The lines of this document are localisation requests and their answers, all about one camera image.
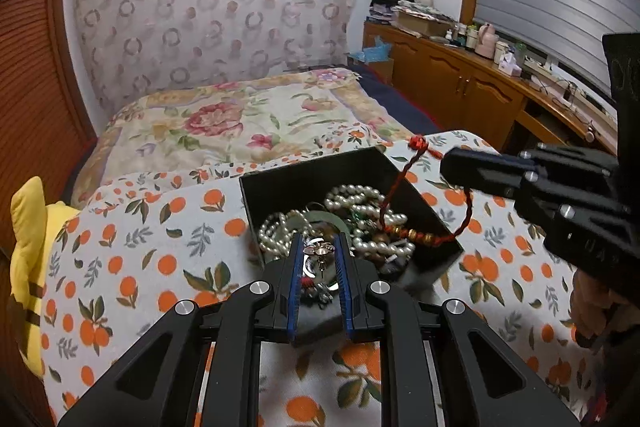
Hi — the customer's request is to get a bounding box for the red cord bead bracelet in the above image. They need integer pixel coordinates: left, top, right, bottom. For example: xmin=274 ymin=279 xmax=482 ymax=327
xmin=376 ymin=133 xmax=475 ymax=249

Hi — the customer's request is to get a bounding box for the silver brooch ornament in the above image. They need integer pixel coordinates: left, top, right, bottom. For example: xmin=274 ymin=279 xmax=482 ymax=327
xmin=300 ymin=237 xmax=338 ymax=309

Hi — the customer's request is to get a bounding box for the green jade bangle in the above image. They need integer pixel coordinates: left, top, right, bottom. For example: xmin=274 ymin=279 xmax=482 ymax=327
xmin=284 ymin=210 xmax=349 ymax=237

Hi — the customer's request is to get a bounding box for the white pearl necklace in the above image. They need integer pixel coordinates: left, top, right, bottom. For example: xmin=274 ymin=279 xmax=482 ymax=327
xmin=257 ymin=183 xmax=418 ymax=264

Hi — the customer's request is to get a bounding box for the black jewelry box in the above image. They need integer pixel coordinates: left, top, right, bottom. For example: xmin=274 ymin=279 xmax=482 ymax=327
xmin=240 ymin=146 xmax=463 ymax=289

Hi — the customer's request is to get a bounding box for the person's right hand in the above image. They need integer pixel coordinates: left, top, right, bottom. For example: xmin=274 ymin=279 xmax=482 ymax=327
xmin=570 ymin=270 xmax=639 ymax=355

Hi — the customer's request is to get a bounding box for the navy bed sheet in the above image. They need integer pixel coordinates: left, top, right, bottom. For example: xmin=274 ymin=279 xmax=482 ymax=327
xmin=348 ymin=64 xmax=440 ymax=135

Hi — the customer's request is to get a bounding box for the wooden sideboard cabinet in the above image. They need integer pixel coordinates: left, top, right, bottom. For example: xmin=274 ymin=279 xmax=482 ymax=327
xmin=362 ymin=23 xmax=617 ymax=155

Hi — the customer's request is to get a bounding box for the tissue box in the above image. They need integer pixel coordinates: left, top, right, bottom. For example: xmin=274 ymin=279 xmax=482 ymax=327
xmin=498 ymin=52 xmax=522 ymax=78

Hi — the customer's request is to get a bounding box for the pink thermos jug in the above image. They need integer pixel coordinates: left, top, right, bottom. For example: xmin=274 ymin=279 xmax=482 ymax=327
xmin=475 ymin=23 xmax=499 ymax=61

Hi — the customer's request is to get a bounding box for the orange print tablecloth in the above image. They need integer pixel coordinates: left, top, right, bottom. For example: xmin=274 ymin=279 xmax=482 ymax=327
xmin=39 ymin=128 xmax=606 ymax=427

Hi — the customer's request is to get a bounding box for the blue gift bag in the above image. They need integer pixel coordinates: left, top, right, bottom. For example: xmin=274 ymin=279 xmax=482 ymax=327
xmin=348 ymin=36 xmax=393 ymax=64

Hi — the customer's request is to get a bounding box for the floral bed quilt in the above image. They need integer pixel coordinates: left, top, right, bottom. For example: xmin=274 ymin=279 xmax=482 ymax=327
xmin=70 ymin=67 xmax=409 ymax=208

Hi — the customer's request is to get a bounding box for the stack of folded clothes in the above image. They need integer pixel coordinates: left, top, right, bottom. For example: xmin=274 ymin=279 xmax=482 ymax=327
xmin=367 ymin=0 xmax=414 ymax=25

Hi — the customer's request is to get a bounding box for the yellow plush toy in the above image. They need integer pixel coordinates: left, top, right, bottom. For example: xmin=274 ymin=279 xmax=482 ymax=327
xmin=8 ymin=176 xmax=79 ymax=378

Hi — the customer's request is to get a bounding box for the brown louvered wardrobe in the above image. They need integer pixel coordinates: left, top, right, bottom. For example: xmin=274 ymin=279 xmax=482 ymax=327
xmin=0 ymin=0 xmax=99 ymax=258

